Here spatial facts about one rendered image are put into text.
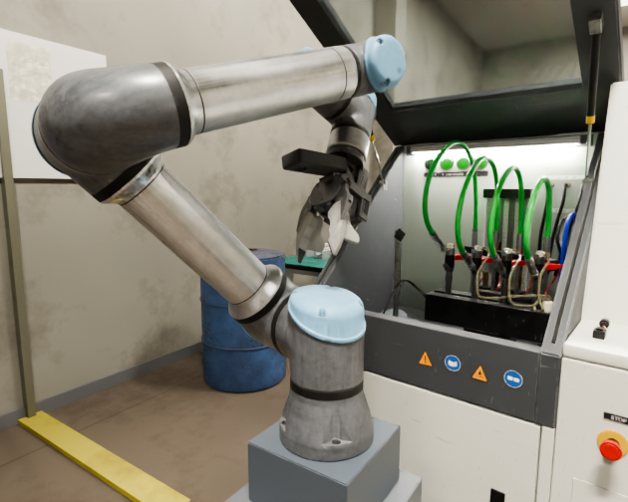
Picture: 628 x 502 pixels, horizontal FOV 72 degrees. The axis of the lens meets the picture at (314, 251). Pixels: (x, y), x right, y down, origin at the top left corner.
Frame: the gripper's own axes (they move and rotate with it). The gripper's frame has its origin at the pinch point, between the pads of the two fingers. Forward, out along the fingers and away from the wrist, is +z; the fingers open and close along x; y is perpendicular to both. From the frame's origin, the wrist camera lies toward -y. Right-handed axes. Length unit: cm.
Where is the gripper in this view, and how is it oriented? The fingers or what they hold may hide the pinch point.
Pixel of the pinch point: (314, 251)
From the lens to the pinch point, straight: 69.4
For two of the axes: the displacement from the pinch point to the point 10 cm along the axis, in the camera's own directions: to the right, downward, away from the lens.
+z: -2.1, 8.8, -4.2
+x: -7.0, 1.6, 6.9
